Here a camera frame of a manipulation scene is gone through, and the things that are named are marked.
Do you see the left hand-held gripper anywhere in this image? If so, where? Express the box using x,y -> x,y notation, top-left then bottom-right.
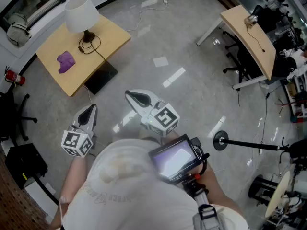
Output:
61,104 -> 98,158

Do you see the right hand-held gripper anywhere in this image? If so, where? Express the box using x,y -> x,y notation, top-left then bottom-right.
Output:
124,89 -> 180,138

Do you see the purple cleaning cloth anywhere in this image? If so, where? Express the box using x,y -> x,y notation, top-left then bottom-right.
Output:
56,51 -> 76,74

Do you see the white table lamp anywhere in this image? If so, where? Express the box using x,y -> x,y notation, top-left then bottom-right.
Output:
64,0 -> 100,43

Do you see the person's left forearm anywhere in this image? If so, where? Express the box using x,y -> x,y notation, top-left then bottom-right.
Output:
47,152 -> 96,230

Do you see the person's right forearm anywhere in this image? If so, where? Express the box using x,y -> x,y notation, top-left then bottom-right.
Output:
165,130 -> 248,227

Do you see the wooden desk with white legs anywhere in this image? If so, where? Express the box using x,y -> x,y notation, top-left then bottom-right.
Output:
196,4 -> 277,91

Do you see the small wooden table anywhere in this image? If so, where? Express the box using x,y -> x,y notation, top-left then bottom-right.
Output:
35,14 -> 132,97

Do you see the white paper sheet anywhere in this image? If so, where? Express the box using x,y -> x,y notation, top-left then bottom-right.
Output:
153,56 -> 169,68

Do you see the black chest-mounted monitor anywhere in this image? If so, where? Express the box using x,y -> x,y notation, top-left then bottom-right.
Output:
148,133 -> 209,185

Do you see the black equipment case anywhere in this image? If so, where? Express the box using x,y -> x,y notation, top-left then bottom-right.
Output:
4,142 -> 48,190

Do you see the black office chair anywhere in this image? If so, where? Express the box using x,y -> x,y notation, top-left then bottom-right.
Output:
0,91 -> 38,146

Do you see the red fire extinguisher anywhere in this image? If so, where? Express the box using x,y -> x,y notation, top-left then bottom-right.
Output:
4,66 -> 26,87

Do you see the person's white shirt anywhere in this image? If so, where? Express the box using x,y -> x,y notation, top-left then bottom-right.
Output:
59,139 -> 248,230

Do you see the beige backpack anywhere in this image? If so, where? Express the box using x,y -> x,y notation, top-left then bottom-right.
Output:
6,12 -> 32,47

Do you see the black swivel chair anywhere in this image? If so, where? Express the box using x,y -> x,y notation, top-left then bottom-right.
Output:
222,30 -> 264,83

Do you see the black stand with round base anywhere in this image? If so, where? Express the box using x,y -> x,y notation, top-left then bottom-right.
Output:
213,130 -> 292,152

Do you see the black framed window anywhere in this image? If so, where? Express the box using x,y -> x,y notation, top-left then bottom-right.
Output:
0,0 -> 96,31

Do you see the dark wooden plank stack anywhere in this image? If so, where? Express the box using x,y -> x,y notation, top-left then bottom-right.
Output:
217,0 -> 240,9

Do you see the small shiny metal object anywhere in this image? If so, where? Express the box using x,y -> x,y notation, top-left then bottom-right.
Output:
244,14 -> 259,28

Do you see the black high-back chair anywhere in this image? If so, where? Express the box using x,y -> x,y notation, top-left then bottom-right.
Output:
251,5 -> 276,33

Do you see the white shelving rack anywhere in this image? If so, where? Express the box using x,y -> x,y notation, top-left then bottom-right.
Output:
284,74 -> 307,124

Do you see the round beige table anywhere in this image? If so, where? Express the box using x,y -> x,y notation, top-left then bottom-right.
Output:
265,171 -> 291,218

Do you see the thin dark wire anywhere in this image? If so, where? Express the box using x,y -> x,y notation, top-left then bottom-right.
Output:
78,34 -> 107,62

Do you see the white power strip with cable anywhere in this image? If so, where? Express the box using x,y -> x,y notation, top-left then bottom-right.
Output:
126,0 -> 169,33

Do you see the grey harness strap black buckle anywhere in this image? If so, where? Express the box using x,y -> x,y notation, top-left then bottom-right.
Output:
191,193 -> 219,230

